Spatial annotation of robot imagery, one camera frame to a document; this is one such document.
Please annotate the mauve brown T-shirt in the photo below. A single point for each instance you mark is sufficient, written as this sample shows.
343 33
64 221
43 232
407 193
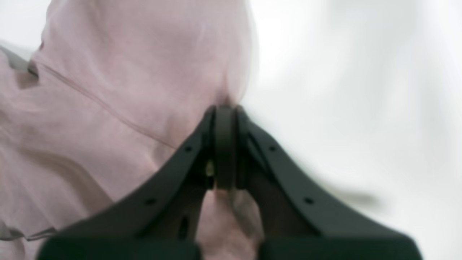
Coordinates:
113 90

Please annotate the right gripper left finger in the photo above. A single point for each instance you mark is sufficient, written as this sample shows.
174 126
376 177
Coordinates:
157 221

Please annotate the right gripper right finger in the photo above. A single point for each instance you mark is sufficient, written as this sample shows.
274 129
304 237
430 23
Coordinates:
302 221

